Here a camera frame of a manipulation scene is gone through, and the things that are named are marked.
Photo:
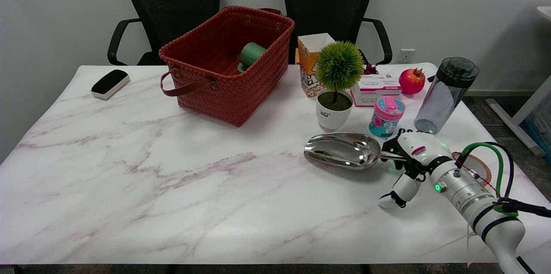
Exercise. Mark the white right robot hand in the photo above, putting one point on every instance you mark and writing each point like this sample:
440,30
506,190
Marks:
424,147

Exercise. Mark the stainless steel scoop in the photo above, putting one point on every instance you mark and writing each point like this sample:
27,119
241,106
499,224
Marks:
344,149

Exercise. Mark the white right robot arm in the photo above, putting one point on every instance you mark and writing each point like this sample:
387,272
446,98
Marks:
465,192

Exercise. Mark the pink teal kids cup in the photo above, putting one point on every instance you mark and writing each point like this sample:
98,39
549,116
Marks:
386,117

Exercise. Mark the grey transparent water bottle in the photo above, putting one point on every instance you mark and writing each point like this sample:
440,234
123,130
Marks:
443,97

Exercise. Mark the red pomegranate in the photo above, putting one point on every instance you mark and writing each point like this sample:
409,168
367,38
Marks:
411,81

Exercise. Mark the orange tape roll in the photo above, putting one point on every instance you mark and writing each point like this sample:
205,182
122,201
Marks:
486,173

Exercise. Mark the white pink carton box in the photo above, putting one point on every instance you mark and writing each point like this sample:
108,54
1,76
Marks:
376,87

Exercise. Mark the dark red dried flower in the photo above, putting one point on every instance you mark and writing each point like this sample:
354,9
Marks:
371,69

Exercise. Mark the white side desk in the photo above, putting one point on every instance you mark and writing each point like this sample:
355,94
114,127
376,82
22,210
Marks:
523,112

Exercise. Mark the blue storage bin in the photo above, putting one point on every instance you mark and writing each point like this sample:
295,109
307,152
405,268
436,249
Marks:
540,130

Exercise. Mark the green ball plant white pot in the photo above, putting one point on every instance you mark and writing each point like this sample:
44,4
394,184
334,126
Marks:
339,65

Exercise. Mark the orange white popcorn box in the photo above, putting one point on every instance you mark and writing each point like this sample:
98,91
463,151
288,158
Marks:
306,67

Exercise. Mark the green mug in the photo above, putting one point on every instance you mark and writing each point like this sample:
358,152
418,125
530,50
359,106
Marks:
252,53

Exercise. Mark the red woven basket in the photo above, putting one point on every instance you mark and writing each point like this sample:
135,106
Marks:
232,93

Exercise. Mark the black white board eraser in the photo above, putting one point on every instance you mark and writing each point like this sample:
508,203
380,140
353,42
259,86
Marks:
109,81

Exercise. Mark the white wall socket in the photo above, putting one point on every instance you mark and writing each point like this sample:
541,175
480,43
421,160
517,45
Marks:
406,55

